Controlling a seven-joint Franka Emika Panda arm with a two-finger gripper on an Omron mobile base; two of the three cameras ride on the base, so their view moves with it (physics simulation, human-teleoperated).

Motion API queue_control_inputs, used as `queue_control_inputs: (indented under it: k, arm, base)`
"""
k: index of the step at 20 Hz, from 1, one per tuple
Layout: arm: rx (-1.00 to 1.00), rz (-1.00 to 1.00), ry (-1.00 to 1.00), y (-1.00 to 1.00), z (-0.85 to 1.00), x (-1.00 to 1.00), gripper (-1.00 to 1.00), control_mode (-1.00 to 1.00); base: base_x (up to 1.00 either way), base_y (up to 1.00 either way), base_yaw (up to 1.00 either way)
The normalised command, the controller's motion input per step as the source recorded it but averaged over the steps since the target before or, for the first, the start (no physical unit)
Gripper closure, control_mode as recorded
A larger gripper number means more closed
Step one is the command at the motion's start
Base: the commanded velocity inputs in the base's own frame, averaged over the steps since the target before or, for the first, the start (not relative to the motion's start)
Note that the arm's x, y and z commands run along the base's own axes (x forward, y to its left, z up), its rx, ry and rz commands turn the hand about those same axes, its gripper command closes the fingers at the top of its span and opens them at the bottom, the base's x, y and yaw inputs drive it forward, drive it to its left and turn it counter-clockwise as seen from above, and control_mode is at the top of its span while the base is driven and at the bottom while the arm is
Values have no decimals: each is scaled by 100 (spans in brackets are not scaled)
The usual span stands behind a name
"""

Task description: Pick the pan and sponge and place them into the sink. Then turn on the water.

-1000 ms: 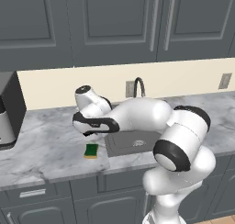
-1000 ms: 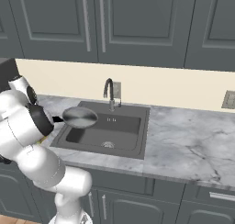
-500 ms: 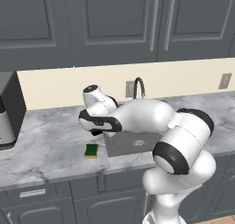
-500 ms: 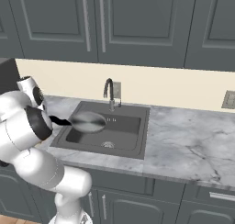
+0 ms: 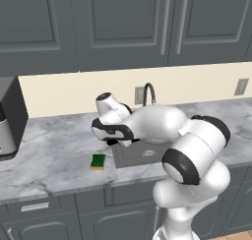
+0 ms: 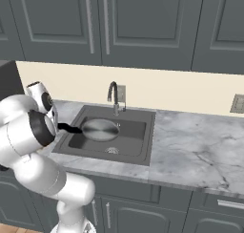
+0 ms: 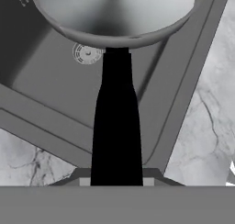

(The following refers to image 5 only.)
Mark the black coffee machine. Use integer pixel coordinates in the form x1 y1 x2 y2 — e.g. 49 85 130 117
0 76 30 162

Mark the silver drawer handle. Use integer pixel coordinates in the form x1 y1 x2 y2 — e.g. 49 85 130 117
20 202 50 213

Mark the black curved tap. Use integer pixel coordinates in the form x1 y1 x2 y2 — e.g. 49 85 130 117
142 82 158 107

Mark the grey panel under sink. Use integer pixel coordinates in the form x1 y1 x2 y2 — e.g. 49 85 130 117
103 181 159 210

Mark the grey drawer front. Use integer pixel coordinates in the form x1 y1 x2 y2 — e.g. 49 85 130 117
0 194 64 224

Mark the grey wall cupboard door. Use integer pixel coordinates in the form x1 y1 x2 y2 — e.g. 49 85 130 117
70 0 177 73
167 0 252 68
0 0 80 78

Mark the grey sink basin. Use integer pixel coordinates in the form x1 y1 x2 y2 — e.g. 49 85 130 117
110 139 172 170

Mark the grey wall socket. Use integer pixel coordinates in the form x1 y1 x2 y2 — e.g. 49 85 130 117
134 86 146 106
233 78 250 97

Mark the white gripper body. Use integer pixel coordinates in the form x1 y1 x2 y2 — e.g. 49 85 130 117
91 117 136 144

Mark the silver base cupboard handle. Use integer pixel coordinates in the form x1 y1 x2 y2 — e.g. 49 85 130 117
153 206 160 234
6 226 17 240

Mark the grey base cupboard door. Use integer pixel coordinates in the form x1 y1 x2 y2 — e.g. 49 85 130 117
78 208 162 240
220 166 252 236
0 218 83 240

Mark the green and yellow sponge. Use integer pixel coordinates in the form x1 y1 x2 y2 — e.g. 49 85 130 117
90 153 107 171

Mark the silver cupboard bar handle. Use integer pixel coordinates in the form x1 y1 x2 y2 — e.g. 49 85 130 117
159 0 172 57
174 0 190 56

